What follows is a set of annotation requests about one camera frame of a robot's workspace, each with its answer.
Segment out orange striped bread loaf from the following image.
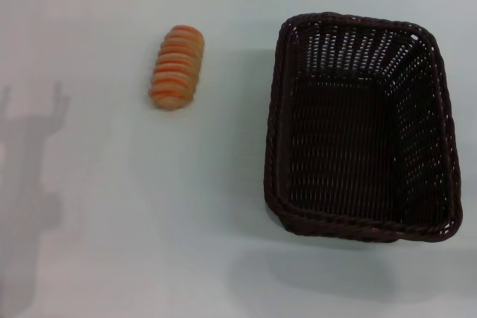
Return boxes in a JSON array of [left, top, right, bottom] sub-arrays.
[[148, 24, 206, 112]]

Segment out dark brown woven basket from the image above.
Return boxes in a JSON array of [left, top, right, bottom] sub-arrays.
[[263, 11, 464, 244]]

